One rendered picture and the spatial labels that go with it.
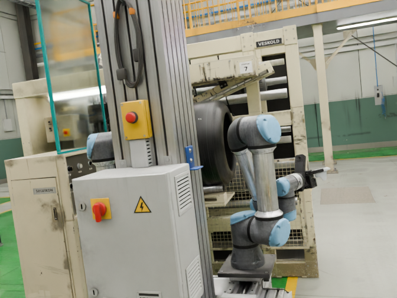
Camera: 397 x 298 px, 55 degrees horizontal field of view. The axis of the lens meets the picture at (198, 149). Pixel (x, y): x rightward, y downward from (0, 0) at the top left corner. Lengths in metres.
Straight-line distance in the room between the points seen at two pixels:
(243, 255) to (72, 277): 1.08
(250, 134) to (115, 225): 0.64
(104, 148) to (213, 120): 0.88
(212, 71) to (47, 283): 1.77
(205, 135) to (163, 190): 1.28
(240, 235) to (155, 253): 0.56
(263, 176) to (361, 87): 10.26
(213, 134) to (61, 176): 0.93
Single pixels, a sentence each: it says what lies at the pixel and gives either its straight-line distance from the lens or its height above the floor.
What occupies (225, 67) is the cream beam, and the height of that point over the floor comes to 1.72.
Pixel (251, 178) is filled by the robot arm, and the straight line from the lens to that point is 1.71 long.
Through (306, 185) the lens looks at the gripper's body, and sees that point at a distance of 1.86.
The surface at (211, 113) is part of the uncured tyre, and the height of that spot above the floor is 1.40.
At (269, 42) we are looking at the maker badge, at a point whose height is 1.90.
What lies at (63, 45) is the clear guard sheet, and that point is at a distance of 2.44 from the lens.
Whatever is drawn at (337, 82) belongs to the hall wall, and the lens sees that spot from 11.67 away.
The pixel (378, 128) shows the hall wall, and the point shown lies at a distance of 11.69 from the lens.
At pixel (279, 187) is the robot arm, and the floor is 1.05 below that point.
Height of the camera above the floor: 1.38
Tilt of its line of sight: 5 degrees down
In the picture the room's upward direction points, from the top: 7 degrees counter-clockwise
